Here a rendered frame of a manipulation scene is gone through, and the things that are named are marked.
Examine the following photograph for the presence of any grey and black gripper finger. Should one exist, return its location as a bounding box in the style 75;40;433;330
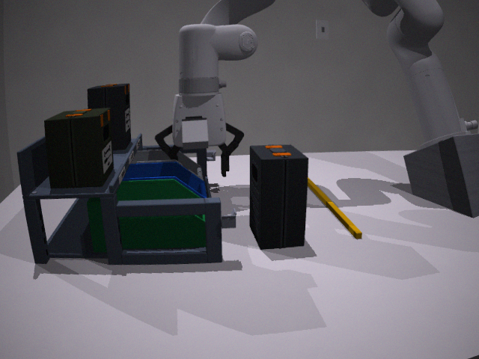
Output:
218;123;244;177
155;125;181;161

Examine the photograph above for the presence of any blue open bin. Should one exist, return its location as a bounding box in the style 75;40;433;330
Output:
122;162;207;198

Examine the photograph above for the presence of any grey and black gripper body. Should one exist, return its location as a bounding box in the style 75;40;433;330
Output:
172;91;226;147

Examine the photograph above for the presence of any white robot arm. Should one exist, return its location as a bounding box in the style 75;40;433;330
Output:
179;0;478;150

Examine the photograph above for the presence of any yellow bar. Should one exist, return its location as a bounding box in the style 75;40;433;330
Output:
308;178;362;239

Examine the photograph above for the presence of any green open bin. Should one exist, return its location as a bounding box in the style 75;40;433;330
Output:
87;179;206;252

